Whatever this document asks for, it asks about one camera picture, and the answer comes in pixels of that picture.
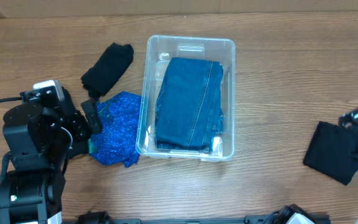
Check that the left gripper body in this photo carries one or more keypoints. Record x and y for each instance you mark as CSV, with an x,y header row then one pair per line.
x,y
81,125

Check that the black cloth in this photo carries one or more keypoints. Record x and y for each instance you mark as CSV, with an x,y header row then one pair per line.
x,y
329,152
77,125

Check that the blue sequin fabric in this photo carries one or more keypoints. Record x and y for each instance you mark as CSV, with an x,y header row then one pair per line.
x,y
119,116

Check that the blue denim jeans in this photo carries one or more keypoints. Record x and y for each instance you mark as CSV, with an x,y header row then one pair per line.
x,y
188,111

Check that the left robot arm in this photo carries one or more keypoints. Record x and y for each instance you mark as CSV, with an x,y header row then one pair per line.
x,y
42,133

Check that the rolled black sock garment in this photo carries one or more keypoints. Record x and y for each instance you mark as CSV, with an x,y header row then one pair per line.
x,y
109,68

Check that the clear plastic storage bin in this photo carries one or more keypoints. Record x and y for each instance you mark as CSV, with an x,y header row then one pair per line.
x,y
160,50

